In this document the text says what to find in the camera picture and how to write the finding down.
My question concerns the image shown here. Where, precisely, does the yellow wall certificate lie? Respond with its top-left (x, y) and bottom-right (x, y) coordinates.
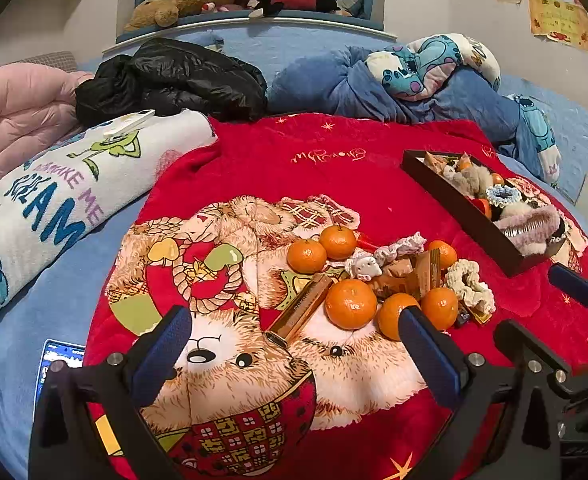
top-left (528, 0), bottom-right (588, 53)

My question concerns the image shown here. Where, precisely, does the white printed pillow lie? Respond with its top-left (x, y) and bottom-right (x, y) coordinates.
top-left (0, 110), bottom-right (220, 338)

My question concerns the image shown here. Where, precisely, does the pink quilt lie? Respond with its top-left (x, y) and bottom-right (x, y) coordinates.
top-left (0, 65), bottom-right (97, 201)

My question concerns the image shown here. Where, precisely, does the white plush hair clip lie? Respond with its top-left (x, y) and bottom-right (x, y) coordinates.
top-left (346, 252), bottom-right (384, 281)

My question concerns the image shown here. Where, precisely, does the dark rectangular box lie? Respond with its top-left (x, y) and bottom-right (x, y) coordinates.
top-left (401, 149), bottom-right (575, 278)

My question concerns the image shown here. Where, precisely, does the blue crochet scrunchie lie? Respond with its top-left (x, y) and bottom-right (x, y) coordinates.
top-left (485, 184), bottom-right (525, 207)

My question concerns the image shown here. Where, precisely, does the grey checked cushion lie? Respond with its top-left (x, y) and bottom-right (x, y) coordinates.
top-left (4, 51), bottom-right (77, 78)

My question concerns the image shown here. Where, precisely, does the brown triangular snack packet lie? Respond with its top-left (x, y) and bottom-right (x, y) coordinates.
top-left (374, 257), bottom-right (417, 296)
top-left (423, 152), bottom-right (457, 173)
top-left (406, 249), bottom-right (442, 301)

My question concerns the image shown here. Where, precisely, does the heap of tangerines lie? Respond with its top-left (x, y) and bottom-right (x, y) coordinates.
top-left (286, 225), bottom-right (460, 342)

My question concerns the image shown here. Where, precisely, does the pink fuzzy hair claw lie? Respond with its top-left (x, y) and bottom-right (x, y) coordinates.
top-left (494, 204), bottom-right (562, 256)

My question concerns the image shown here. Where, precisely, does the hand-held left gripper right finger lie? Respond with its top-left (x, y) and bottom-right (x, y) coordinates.
top-left (398, 306), bottom-right (562, 480)

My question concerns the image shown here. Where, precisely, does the gold foil bar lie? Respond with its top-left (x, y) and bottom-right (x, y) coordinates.
top-left (265, 274), bottom-right (335, 348)

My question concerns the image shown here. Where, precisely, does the smartphone with lit screen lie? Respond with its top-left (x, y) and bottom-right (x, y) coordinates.
top-left (35, 339), bottom-right (86, 411)

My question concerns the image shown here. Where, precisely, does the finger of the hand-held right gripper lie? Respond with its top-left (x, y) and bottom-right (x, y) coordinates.
top-left (548, 262), bottom-right (588, 321)
top-left (494, 319), bottom-right (575, 391)

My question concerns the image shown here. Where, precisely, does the white remote control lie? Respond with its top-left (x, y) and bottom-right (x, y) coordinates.
top-left (101, 109), bottom-right (156, 141)

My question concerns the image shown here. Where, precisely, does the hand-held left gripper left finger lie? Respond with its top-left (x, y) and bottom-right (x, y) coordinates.
top-left (28, 304), bottom-right (195, 480)

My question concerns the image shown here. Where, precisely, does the black puffer jacket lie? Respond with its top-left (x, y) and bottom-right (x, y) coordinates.
top-left (74, 37), bottom-right (270, 128)

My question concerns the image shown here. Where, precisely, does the blue bed sheet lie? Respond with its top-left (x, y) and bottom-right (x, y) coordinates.
top-left (0, 25), bottom-right (588, 480)

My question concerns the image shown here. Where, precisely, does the white pink lace scrunchie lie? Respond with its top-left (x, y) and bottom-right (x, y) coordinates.
top-left (371, 231), bottom-right (427, 265)

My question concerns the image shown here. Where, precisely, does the cream knit scrunchie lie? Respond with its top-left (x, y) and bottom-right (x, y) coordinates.
top-left (444, 258), bottom-right (496, 313)

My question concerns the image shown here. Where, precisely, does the beige fluffy hair accessory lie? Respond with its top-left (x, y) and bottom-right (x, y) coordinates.
top-left (454, 165), bottom-right (495, 196)

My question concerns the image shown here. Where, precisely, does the red bear print blanket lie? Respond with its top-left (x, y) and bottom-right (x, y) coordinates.
top-left (84, 112), bottom-right (588, 480)

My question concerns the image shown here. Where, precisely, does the white curved bed rail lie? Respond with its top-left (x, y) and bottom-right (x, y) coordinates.
top-left (101, 12), bottom-right (400, 56)

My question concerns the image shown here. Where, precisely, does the blue cartoon print quilt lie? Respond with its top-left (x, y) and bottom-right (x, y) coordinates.
top-left (266, 32), bottom-right (562, 186)

